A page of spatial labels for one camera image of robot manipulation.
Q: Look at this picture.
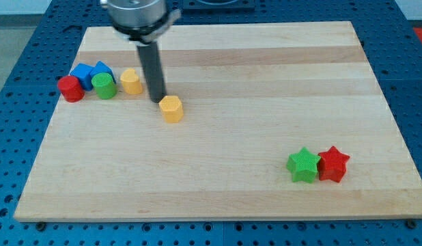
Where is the green star block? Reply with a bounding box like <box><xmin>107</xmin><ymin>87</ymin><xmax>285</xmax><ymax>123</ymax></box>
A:
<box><xmin>286</xmin><ymin>147</ymin><xmax>321</xmax><ymax>183</ymax></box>

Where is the green cylinder block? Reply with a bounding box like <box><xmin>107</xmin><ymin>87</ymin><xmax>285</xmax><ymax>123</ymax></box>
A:
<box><xmin>92</xmin><ymin>72</ymin><xmax>117</xmax><ymax>100</ymax></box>

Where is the red star block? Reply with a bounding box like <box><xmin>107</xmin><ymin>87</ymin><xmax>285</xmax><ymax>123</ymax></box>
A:
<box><xmin>318</xmin><ymin>146</ymin><xmax>350</xmax><ymax>182</ymax></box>

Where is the blue cube block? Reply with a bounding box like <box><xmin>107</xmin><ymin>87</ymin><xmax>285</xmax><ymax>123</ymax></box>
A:
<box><xmin>70</xmin><ymin>63</ymin><xmax>93</xmax><ymax>91</ymax></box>

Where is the light wooden board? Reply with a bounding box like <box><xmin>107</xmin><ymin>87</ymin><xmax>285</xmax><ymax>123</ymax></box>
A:
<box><xmin>14</xmin><ymin>21</ymin><xmax>422</xmax><ymax>222</ymax></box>

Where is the blue pentagon block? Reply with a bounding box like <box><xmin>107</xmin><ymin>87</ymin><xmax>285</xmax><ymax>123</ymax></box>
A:
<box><xmin>90</xmin><ymin>61</ymin><xmax>116</xmax><ymax>83</ymax></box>

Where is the red cylinder block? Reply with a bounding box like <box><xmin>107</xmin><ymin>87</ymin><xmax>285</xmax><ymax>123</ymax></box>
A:
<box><xmin>57</xmin><ymin>75</ymin><xmax>85</xmax><ymax>103</ymax></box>

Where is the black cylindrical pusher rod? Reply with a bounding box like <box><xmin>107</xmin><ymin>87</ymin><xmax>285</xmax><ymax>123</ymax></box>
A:
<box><xmin>137</xmin><ymin>42</ymin><xmax>167</xmax><ymax>103</ymax></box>

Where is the yellow hexagon block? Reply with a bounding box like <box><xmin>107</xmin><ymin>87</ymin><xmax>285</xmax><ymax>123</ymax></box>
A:
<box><xmin>158</xmin><ymin>96</ymin><xmax>184</xmax><ymax>123</ymax></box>

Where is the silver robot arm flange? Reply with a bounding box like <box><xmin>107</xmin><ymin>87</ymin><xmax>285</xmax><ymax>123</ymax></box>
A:
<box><xmin>99</xmin><ymin>0</ymin><xmax>182</xmax><ymax>46</ymax></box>

